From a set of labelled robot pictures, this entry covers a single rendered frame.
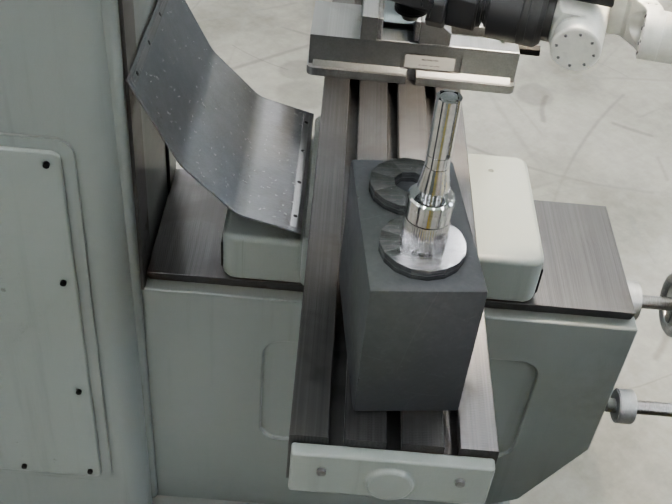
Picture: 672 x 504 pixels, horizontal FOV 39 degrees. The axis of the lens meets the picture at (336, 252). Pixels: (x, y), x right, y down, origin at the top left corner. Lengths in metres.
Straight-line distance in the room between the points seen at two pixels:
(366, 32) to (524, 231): 0.41
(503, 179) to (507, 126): 1.78
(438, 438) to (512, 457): 0.75
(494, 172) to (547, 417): 0.44
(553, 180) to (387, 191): 2.17
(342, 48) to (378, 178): 0.58
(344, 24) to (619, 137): 1.99
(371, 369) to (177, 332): 0.62
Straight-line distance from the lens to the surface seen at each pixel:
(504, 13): 1.29
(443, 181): 0.91
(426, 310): 0.95
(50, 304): 1.50
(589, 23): 1.28
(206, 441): 1.79
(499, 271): 1.47
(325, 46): 1.59
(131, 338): 1.56
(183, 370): 1.64
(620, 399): 1.70
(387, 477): 1.06
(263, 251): 1.44
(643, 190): 3.25
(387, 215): 1.02
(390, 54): 1.59
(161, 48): 1.41
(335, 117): 1.50
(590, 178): 3.23
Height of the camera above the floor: 1.81
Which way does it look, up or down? 41 degrees down
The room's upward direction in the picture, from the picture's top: 6 degrees clockwise
